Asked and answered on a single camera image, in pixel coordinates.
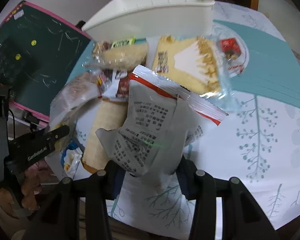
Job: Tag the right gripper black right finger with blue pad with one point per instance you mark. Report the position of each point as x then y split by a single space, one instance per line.
242 217

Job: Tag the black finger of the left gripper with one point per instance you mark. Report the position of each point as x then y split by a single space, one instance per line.
57 134

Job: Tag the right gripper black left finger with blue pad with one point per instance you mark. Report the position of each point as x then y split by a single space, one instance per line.
101 186

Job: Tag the blue small candy packet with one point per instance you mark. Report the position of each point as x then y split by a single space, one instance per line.
70 158

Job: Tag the long beige wafer package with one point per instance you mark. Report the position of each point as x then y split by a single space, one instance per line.
109 115

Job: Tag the red brown snack packet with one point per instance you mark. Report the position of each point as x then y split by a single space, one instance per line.
114 85

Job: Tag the grey white printed snack bag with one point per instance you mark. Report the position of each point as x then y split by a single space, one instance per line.
162 119

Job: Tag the small red candy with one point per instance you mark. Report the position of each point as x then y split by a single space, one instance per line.
100 47

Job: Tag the green small snack packet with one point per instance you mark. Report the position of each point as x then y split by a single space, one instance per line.
123 42

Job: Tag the yellow cake bread package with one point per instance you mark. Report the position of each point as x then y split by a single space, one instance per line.
193 63

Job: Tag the red round pastry package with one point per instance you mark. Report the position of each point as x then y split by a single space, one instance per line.
233 47

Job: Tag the white plastic storage bin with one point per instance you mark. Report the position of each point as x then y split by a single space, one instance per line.
120 19

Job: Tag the clear bag of crackers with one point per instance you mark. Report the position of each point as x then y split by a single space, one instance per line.
66 106

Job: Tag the person's left hand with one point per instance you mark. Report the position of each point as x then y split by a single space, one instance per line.
38 173

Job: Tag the patterned teal white tablecloth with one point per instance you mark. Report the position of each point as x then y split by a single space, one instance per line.
259 143

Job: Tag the green chalkboard pink frame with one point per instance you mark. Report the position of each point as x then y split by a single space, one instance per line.
43 50

